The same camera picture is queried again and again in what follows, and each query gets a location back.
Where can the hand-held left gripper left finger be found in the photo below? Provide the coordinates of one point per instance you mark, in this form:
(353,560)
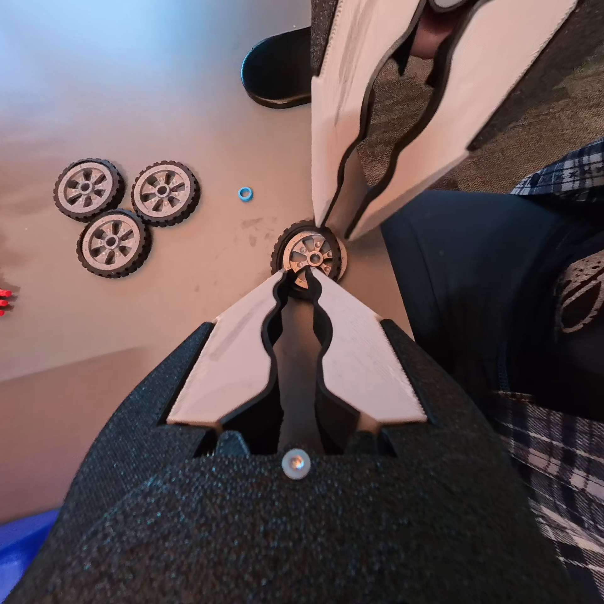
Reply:
(226,373)

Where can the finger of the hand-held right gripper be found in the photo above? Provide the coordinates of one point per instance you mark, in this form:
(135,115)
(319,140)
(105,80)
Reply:
(486,71)
(339,94)

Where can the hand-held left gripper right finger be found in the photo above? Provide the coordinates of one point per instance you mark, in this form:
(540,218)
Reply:
(373,373)

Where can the grey toy wheel black tyre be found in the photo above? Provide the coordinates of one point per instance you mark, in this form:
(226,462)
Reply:
(92,247)
(146,196)
(68,193)
(288,240)

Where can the person's right hand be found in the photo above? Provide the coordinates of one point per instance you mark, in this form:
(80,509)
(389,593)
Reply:
(432,35)

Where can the black desk clamp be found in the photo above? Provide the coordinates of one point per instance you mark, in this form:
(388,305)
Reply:
(273,66)

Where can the person's dark trousers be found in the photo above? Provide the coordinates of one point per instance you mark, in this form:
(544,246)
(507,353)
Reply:
(472,283)

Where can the person's plaid shirt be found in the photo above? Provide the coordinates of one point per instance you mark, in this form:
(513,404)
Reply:
(557,462)

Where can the person's dark printed t-shirt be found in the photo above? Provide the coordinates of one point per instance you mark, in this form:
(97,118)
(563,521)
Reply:
(580,292)

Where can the colourful construction toy figure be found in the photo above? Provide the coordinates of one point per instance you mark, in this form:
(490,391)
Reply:
(5,297)

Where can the blue plastic bin white tag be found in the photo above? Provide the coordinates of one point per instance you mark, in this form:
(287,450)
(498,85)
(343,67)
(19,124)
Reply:
(23,542)

